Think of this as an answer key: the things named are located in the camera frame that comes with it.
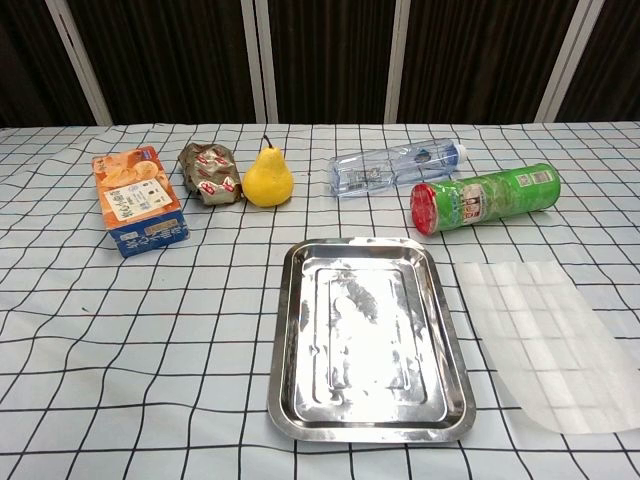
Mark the translucent plastic sheet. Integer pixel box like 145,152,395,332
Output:
453,260,640,435

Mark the silver metal tray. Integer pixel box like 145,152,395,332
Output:
266,237,477,445

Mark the yellow pear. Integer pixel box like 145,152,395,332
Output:
242,134,295,208

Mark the clear plastic water bottle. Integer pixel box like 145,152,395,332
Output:
328,140,469,198

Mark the crumpled gold foil snack bag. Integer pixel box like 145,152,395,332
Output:
178,141,240,208

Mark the green chips can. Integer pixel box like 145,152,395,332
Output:
410,162,562,236

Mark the orange blue snack box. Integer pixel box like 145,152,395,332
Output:
91,145,191,259

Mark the white grid-pattern tablecloth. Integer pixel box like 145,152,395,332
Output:
0,121,640,480

